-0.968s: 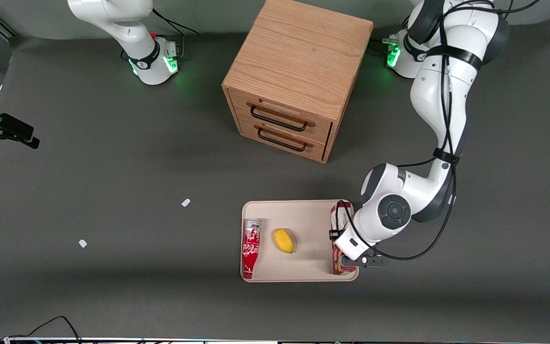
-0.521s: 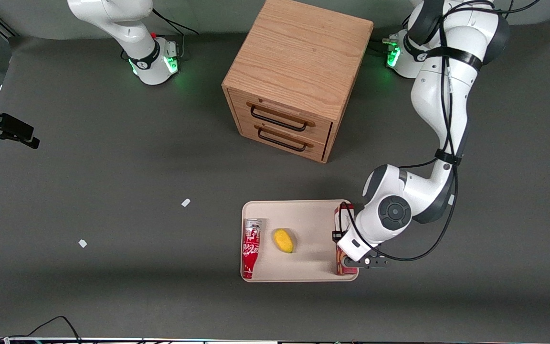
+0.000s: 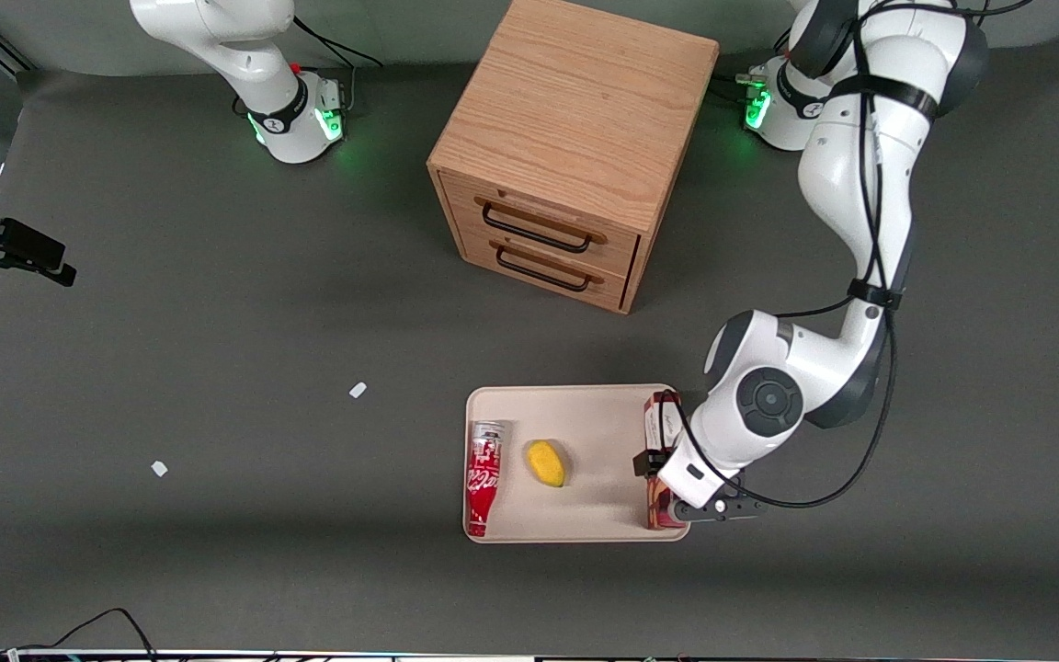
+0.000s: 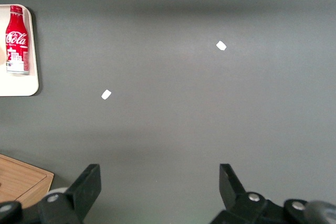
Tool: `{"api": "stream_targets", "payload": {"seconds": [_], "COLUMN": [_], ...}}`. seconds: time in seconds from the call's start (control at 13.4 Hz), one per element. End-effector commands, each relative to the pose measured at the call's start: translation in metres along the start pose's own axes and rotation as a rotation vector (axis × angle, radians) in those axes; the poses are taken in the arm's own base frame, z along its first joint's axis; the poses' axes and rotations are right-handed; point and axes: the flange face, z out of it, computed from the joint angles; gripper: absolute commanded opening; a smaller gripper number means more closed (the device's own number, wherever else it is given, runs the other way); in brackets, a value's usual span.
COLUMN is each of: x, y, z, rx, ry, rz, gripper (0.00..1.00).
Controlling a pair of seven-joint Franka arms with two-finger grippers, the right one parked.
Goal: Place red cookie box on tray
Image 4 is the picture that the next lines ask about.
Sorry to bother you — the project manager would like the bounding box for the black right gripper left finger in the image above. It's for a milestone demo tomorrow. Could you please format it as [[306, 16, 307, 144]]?
[[38, 163, 102, 224]]

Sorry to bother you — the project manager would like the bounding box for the beige plastic tray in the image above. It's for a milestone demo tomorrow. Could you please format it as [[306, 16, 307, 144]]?
[[0, 4, 40, 98]]

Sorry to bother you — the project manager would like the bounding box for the red cola bottle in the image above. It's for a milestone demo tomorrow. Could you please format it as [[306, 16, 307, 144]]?
[[5, 5, 30, 76]]

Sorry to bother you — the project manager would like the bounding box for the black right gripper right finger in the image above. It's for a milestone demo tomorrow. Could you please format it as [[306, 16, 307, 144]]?
[[209, 163, 272, 224]]

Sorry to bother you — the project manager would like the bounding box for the wooden drawer cabinet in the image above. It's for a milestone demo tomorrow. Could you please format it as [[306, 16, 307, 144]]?
[[0, 153, 55, 209]]

